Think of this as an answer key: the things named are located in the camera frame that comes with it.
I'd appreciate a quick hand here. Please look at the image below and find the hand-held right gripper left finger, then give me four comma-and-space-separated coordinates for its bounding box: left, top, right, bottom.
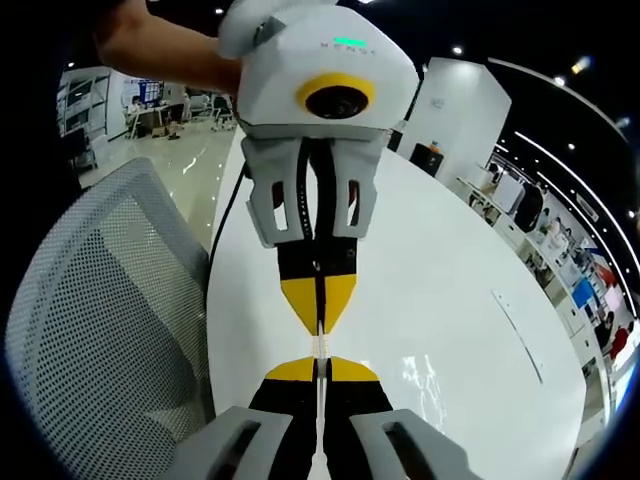
168, 356, 321, 480

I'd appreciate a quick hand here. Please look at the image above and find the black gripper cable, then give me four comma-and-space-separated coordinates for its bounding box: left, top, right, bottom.
208, 159, 251, 281

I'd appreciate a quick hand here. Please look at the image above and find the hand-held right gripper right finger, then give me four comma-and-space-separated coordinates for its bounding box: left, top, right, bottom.
323, 356, 485, 480

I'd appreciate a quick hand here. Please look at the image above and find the grey mesh office chair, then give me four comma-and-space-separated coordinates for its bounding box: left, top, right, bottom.
4, 156, 217, 451

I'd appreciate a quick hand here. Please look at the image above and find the blue storage box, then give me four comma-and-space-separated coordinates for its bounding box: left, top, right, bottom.
571, 277, 597, 309

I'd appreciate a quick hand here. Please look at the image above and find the black box with orange top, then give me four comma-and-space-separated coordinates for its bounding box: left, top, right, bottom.
408, 141, 445, 177

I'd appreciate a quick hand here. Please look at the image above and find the white storage box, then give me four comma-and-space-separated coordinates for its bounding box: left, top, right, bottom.
491, 174, 527, 214

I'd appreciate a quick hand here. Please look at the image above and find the clear plastic food packaging bag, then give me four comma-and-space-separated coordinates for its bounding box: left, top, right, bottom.
309, 319, 332, 480
398, 349, 454, 437

